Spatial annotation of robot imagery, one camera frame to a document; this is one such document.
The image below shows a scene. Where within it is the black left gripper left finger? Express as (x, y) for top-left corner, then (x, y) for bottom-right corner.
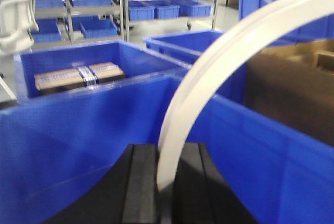
(46, 144), (161, 223)

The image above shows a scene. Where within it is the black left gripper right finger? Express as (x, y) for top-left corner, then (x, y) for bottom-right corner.
(172, 142), (257, 223)

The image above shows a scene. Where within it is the white curved PVC clamp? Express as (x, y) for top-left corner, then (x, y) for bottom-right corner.
(157, 0), (333, 191)

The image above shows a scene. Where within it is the large blue target bin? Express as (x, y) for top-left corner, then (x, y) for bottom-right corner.
(1, 76), (333, 223)

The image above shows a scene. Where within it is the blue bin with carton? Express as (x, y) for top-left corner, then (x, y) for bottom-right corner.
(14, 41), (190, 103)

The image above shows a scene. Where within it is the blue bin middle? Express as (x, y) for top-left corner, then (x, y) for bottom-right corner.
(143, 30), (247, 104)

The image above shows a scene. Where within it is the taped cardboard carton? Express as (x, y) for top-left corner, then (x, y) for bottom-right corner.
(34, 62), (126, 95)

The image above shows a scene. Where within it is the brown cardboard box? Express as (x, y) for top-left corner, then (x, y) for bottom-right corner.
(244, 39), (333, 146)

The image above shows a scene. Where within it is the steel shelving rack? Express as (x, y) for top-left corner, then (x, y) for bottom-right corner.
(0, 0), (221, 44)

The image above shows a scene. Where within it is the white plastic chair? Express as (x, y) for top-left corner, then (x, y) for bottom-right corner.
(1, 0), (39, 53)

